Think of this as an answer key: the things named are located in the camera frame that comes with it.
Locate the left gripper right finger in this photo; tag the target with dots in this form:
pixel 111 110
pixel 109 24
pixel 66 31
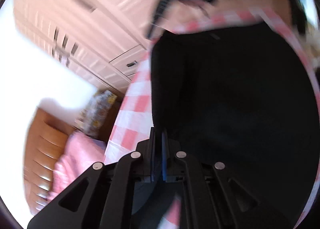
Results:
pixel 210 197

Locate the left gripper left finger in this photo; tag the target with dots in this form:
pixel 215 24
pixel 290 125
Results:
pixel 102 196

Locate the black pants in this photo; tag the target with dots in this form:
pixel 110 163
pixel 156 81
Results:
pixel 239 114

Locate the pink quilted comforter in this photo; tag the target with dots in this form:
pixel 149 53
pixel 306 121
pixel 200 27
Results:
pixel 80 153

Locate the patterned covered nightstand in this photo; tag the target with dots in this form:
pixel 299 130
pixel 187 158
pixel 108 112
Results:
pixel 92 117

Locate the pink checkered bed sheet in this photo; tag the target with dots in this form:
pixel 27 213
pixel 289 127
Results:
pixel 140 109

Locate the brown wooden headboard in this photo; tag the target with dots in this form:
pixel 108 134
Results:
pixel 45 143

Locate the white wardrobe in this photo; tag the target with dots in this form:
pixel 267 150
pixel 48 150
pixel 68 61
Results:
pixel 102 41

